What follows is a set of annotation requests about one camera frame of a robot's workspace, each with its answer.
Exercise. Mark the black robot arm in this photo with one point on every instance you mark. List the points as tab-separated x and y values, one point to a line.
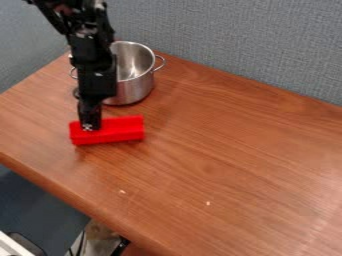
81	21

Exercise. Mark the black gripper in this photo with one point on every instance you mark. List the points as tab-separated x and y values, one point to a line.
93	61

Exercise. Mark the metal table leg frame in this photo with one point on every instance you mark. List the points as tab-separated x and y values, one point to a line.
97	241

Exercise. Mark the stainless steel pot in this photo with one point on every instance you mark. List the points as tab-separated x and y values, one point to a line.
136	64

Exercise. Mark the red rectangular block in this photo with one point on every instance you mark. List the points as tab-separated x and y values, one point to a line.
117	129

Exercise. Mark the white object at corner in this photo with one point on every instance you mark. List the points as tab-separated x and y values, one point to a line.
16	245

